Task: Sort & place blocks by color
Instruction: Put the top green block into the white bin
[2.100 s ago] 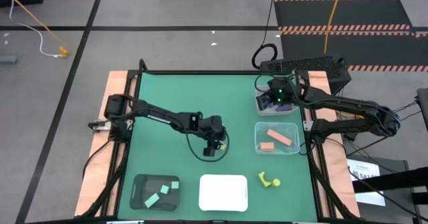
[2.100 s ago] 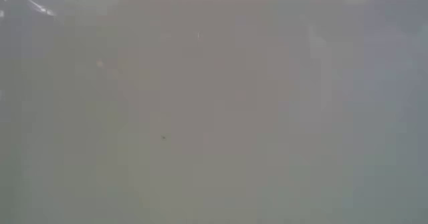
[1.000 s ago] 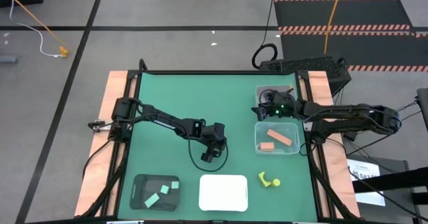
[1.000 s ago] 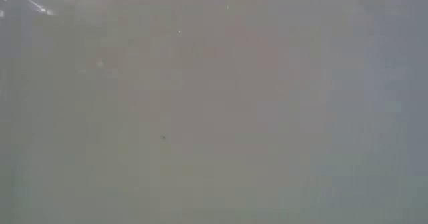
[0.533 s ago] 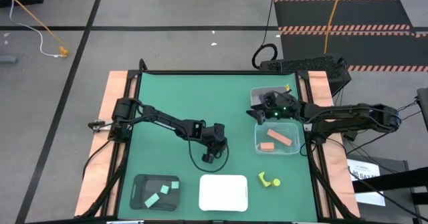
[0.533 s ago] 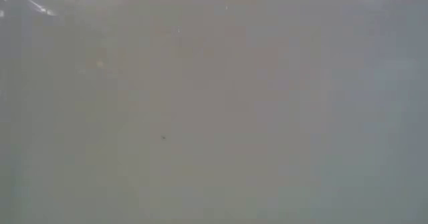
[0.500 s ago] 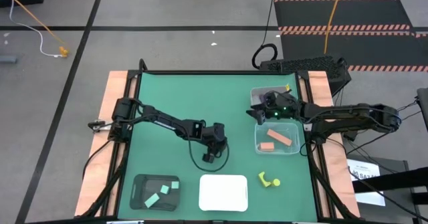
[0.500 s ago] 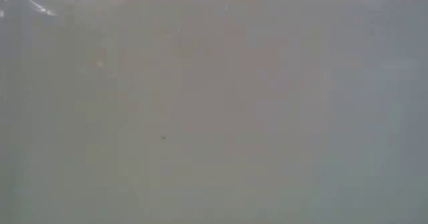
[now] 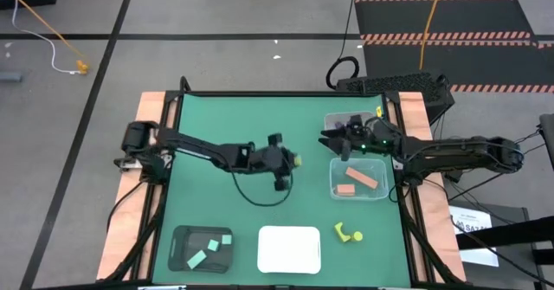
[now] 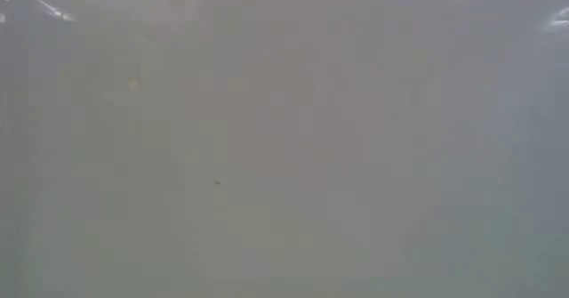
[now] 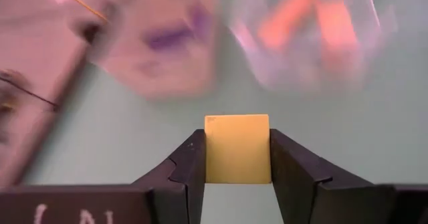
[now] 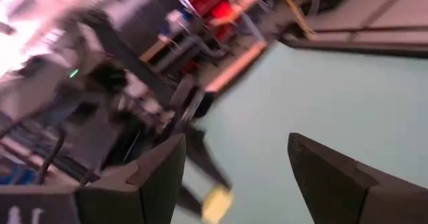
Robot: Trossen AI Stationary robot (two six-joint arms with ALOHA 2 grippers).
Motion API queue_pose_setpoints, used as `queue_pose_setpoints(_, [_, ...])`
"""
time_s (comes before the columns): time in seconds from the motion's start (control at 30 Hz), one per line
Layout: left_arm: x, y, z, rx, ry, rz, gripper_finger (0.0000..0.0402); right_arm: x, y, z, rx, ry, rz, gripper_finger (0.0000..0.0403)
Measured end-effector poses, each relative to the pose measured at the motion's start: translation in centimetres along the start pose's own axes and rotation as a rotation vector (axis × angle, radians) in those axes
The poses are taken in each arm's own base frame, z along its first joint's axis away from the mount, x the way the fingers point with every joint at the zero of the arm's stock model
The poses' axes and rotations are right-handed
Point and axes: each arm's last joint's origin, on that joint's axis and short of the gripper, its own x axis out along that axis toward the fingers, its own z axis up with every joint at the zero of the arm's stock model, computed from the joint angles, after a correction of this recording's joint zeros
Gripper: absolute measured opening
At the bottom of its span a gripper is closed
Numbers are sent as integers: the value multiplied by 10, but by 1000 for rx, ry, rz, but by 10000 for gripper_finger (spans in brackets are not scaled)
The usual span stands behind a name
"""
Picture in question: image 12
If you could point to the yellow cube block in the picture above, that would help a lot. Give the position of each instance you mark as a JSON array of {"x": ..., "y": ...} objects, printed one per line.
[{"x": 217, "y": 204}]

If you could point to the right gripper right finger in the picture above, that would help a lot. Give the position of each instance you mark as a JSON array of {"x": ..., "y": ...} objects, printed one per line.
[{"x": 341, "y": 190}]

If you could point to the green table mat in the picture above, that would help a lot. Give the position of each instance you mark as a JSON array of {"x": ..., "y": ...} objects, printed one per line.
[{"x": 317, "y": 100}]

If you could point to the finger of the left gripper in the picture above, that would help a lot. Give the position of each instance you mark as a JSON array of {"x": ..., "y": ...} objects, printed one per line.
[
  {"x": 207, "y": 164},
  {"x": 189, "y": 200}
]

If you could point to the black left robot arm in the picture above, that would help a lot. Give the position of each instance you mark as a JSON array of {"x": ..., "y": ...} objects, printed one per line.
[{"x": 107, "y": 77}]

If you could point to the black aluminium table frame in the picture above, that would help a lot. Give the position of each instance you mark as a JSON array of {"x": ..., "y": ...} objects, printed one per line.
[{"x": 351, "y": 47}]

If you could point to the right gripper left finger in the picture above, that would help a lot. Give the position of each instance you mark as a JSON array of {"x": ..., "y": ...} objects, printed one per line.
[{"x": 157, "y": 190}]

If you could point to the red storage shelf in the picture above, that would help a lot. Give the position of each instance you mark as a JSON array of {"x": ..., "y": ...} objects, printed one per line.
[{"x": 214, "y": 6}]

